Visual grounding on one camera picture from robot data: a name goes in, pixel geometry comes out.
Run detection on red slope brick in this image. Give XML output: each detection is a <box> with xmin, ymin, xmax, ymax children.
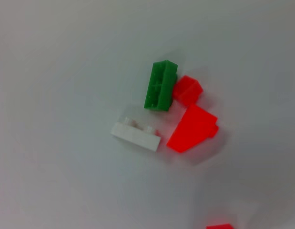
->
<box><xmin>166</xmin><ymin>104</ymin><xmax>219</xmax><ymax>154</ymax></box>

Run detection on dark green plastic brick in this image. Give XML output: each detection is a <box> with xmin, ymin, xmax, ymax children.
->
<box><xmin>143</xmin><ymin>59</ymin><xmax>178</xmax><ymax>112</ymax></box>

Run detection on small red square brick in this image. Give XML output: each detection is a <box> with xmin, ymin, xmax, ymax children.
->
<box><xmin>205</xmin><ymin>223</ymin><xmax>234</xmax><ymax>229</ymax></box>

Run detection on white plastic brick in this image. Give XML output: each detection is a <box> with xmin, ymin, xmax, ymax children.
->
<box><xmin>111</xmin><ymin>116</ymin><xmax>161</xmax><ymax>152</ymax></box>

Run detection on small red stepped brick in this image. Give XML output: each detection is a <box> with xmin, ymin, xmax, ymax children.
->
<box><xmin>172</xmin><ymin>75</ymin><xmax>204</xmax><ymax>107</ymax></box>

